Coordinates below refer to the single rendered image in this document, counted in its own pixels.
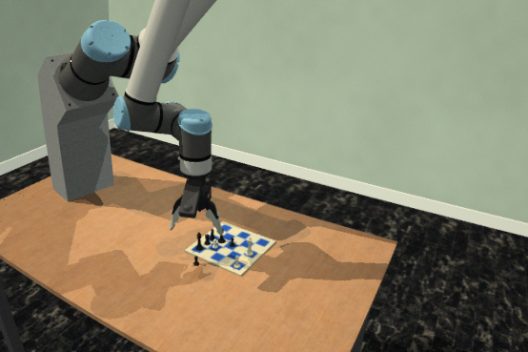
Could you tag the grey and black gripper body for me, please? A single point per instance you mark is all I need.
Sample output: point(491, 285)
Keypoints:
point(205, 191)

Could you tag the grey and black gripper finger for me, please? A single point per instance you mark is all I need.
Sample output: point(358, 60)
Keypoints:
point(212, 215)
point(175, 214)

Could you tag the blue and cream chessboard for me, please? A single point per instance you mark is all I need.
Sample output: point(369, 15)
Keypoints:
point(224, 255)

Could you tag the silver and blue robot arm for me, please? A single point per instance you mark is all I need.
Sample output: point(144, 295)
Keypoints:
point(151, 60)

